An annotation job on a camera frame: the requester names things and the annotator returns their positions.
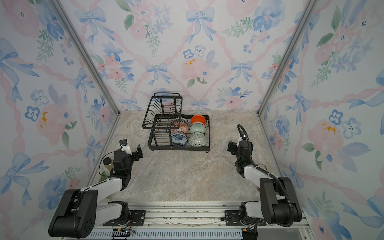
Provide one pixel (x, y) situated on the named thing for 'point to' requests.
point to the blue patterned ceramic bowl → (179, 139)
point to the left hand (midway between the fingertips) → (131, 145)
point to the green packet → (103, 177)
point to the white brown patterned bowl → (177, 120)
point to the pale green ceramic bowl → (197, 127)
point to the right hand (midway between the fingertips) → (239, 140)
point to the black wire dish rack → (162, 110)
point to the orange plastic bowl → (198, 118)
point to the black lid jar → (107, 161)
